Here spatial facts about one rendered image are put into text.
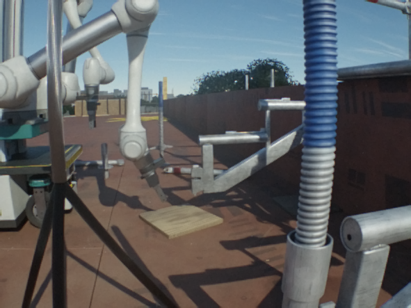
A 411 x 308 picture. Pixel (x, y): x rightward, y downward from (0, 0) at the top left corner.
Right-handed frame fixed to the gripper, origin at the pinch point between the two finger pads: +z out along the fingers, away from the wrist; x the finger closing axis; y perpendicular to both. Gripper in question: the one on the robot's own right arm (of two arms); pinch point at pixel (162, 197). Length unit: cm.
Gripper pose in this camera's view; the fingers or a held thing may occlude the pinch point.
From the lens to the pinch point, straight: 142.2
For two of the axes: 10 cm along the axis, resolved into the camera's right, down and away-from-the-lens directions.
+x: 2.0, 1.7, -9.6
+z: 4.1, 8.8, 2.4
